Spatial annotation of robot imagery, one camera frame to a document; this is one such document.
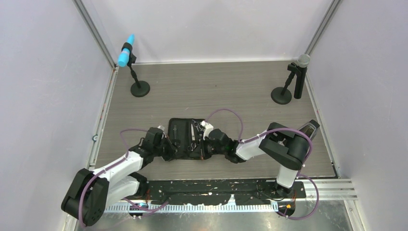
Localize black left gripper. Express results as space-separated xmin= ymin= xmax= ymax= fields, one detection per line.
xmin=153 ymin=135 xmax=184 ymax=162

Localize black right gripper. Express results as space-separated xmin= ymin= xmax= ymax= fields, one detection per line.
xmin=192 ymin=135 xmax=227 ymax=159

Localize black hair clip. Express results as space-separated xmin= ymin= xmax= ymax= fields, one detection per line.
xmin=173 ymin=125 xmax=179 ymax=148

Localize silver thinning scissors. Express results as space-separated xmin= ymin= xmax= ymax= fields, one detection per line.
xmin=187 ymin=139 xmax=199 ymax=152

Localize silver hair scissors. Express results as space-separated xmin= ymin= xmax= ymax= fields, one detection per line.
xmin=191 ymin=119 xmax=201 ymax=140

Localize black zip tool case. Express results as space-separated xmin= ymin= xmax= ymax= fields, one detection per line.
xmin=168 ymin=118 xmax=209 ymax=160

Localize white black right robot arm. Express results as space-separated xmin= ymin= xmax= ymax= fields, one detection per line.
xmin=200 ymin=120 xmax=320 ymax=198

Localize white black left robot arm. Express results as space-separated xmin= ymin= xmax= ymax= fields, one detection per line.
xmin=61 ymin=126 xmax=175 ymax=227

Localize black left microphone stand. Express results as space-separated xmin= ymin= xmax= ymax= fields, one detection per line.
xmin=127 ymin=54 xmax=151 ymax=97

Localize black microphone stand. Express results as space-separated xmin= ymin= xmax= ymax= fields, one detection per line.
xmin=271 ymin=63 xmax=300 ymax=105
xmin=127 ymin=54 xmax=151 ymax=97

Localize black right microphone stand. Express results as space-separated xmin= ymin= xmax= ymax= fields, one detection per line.
xmin=271 ymin=63 xmax=300 ymax=105

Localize blue microphone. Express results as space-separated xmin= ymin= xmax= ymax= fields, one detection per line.
xmin=117 ymin=34 xmax=135 ymax=67

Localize clear black box device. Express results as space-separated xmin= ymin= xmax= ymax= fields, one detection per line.
xmin=298 ymin=119 xmax=320 ymax=140

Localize black silver microphone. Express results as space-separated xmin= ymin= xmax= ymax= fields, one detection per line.
xmin=294 ymin=54 xmax=310 ymax=99

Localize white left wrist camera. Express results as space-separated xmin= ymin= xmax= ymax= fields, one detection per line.
xmin=157 ymin=125 xmax=165 ymax=131

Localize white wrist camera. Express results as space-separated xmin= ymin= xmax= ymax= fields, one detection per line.
xmin=200 ymin=120 xmax=214 ymax=140
xmin=157 ymin=125 xmax=165 ymax=131

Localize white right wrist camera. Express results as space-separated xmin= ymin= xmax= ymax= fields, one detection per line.
xmin=200 ymin=120 xmax=214 ymax=140

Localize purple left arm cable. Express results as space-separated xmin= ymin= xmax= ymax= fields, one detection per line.
xmin=78 ymin=128 xmax=169 ymax=229

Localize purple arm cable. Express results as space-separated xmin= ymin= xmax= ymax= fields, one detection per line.
xmin=78 ymin=128 xmax=169 ymax=229
xmin=204 ymin=108 xmax=320 ymax=221

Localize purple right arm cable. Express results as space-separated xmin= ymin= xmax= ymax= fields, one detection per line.
xmin=204 ymin=108 xmax=320 ymax=221

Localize black mounting base plate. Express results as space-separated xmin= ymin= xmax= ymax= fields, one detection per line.
xmin=134 ymin=179 xmax=306 ymax=205

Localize aluminium frame rail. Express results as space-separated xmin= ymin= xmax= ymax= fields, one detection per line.
xmin=104 ymin=179 xmax=357 ymax=216

